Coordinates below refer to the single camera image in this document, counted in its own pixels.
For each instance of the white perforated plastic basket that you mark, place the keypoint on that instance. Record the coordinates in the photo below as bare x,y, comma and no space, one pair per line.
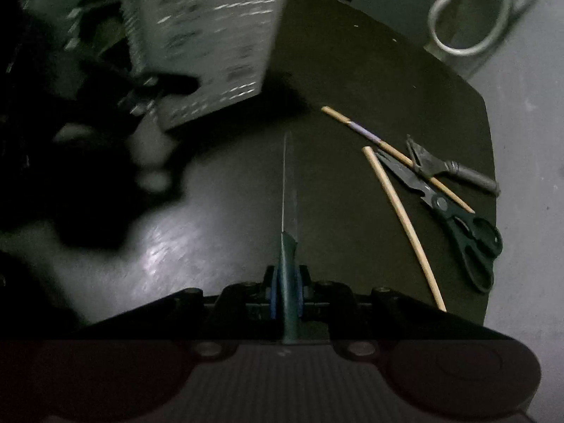
207,31

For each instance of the wooden chopstick purple band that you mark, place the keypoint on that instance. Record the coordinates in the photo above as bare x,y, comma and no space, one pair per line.
361,131

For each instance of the person's left hand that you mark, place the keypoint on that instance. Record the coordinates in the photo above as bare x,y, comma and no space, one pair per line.
152,163

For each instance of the dark green kitchen scissors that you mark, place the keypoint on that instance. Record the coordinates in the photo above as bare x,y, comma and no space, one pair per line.
476,238

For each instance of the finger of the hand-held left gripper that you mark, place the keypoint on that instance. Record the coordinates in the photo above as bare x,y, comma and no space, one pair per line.
176,84

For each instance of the dark grey cabinet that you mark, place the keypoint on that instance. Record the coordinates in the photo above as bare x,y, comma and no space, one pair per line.
396,4

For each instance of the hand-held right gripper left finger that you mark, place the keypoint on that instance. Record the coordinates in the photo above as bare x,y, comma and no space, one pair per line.
238,304

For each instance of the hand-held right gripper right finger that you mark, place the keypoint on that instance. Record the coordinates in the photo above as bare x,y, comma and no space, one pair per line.
335,304

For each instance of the plain wooden chopstick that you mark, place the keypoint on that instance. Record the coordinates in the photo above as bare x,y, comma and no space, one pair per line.
405,220

